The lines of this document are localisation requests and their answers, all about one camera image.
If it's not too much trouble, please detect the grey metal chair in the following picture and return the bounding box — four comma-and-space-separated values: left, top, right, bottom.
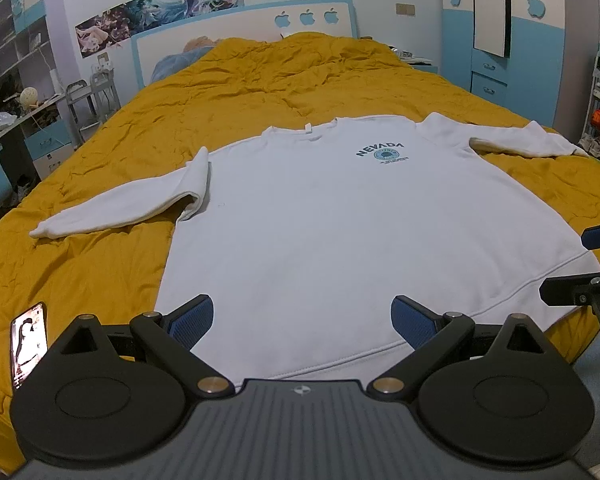
65, 68, 121, 144

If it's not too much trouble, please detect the wall bookshelf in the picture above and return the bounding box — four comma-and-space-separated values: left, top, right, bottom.
0, 0, 60, 115

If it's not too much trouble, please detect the beige wall switch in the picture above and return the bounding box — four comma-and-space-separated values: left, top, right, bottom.
396, 3, 416, 16

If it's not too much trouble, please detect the hanging white black panel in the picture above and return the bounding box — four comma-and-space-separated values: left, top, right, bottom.
474, 0, 512, 58

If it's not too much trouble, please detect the bedside nightstand with items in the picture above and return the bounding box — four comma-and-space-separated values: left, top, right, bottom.
389, 46, 438, 74

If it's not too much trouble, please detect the round white lamp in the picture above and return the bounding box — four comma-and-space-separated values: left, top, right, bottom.
19, 87, 38, 110

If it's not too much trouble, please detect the white blue apple headboard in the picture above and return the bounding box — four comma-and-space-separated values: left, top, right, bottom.
131, 0, 358, 89

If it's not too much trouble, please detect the mustard yellow bed quilt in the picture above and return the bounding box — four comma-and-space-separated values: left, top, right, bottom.
0, 32, 600, 474

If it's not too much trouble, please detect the anime wall poster strip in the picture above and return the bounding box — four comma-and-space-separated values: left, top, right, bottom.
76, 0, 245, 58

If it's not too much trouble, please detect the smartphone with lit screen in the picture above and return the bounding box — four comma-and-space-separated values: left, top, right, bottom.
10, 302, 47, 390

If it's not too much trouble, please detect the white Nevada sweatshirt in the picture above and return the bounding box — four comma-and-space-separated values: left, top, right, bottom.
33, 113, 600, 385

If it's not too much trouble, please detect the blue white wardrobe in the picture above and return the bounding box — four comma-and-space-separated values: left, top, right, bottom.
441, 0, 600, 141

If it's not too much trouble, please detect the blue white desk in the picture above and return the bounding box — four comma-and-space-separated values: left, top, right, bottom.
0, 94, 74, 209

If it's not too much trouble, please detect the blue pillow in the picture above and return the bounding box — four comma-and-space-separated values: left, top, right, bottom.
150, 36, 221, 82

